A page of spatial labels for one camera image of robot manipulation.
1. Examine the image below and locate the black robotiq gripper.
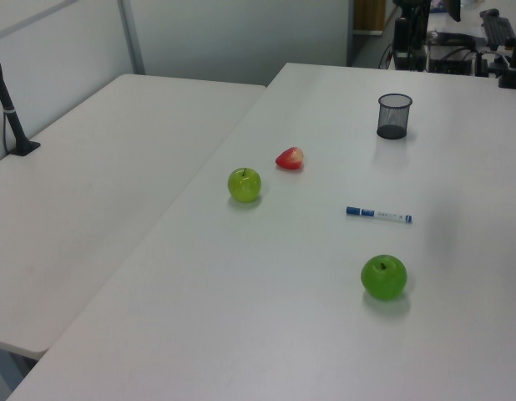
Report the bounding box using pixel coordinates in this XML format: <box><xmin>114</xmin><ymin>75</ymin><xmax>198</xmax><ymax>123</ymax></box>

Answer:
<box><xmin>394</xmin><ymin>15</ymin><xmax>411</xmax><ymax>51</ymax></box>

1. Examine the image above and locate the white marker with blue cap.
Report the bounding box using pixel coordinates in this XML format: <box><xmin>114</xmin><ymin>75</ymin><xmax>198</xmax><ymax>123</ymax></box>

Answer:
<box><xmin>346</xmin><ymin>206</ymin><xmax>413</xmax><ymax>224</ymax></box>

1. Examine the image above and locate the black equipment box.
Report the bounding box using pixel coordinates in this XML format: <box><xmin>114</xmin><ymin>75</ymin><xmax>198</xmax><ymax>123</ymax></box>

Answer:
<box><xmin>392</xmin><ymin>36</ymin><xmax>428</xmax><ymax>73</ymax></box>

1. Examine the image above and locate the black vertical pole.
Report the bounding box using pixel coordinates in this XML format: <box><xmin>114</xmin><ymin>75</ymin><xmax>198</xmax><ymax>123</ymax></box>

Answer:
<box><xmin>419</xmin><ymin>0</ymin><xmax>432</xmax><ymax>39</ymax></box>

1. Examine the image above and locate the tan cardboard board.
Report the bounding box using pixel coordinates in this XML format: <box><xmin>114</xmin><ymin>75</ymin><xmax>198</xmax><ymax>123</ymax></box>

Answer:
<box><xmin>352</xmin><ymin>0</ymin><xmax>387</xmax><ymax>36</ymax></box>

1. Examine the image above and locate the black flat tray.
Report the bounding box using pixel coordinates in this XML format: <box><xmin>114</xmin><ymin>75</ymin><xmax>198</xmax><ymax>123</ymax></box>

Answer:
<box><xmin>426</xmin><ymin>32</ymin><xmax>478</xmax><ymax>48</ymax></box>

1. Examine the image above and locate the black electronics unit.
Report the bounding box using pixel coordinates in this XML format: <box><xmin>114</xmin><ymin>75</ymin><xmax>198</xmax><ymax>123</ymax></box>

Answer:
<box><xmin>428</xmin><ymin>57</ymin><xmax>477</xmax><ymax>77</ymax></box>

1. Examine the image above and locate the black mesh pen cup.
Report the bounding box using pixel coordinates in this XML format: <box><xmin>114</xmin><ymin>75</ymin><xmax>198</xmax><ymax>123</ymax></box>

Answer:
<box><xmin>376</xmin><ymin>93</ymin><xmax>414</xmax><ymax>140</ymax></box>

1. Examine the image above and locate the black keyboard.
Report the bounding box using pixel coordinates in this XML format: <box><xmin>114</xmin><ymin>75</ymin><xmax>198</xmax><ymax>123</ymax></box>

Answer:
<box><xmin>480</xmin><ymin>8</ymin><xmax>516</xmax><ymax>48</ymax></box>

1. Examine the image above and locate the red toy strawberry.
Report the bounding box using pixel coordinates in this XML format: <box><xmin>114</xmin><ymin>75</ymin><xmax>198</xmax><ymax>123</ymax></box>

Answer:
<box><xmin>275</xmin><ymin>146</ymin><xmax>306</xmax><ymax>171</ymax></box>

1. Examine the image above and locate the yellow-green toy apple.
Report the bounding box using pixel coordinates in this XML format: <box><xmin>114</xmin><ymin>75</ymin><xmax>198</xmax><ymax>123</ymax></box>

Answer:
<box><xmin>227</xmin><ymin>167</ymin><xmax>262</xmax><ymax>205</ymax></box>

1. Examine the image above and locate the dark green toy apple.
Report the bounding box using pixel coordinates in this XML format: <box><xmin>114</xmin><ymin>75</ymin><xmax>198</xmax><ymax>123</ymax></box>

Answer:
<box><xmin>360</xmin><ymin>254</ymin><xmax>408</xmax><ymax>302</ymax></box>

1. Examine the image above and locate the white side table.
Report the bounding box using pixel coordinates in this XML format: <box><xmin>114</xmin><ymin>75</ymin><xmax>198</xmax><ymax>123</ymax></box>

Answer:
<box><xmin>0</xmin><ymin>74</ymin><xmax>268</xmax><ymax>361</ymax></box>

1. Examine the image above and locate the black camera stand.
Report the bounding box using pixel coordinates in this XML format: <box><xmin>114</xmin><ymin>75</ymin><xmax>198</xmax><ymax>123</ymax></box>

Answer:
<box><xmin>0</xmin><ymin>41</ymin><xmax>42</xmax><ymax>157</ymax></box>
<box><xmin>497</xmin><ymin>0</ymin><xmax>516</xmax><ymax>89</ymax></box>

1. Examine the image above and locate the grey partition post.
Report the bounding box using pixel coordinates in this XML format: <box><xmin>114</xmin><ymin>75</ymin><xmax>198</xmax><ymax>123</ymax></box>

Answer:
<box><xmin>117</xmin><ymin>0</ymin><xmax>147</xmax><ymax>77</ymax></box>

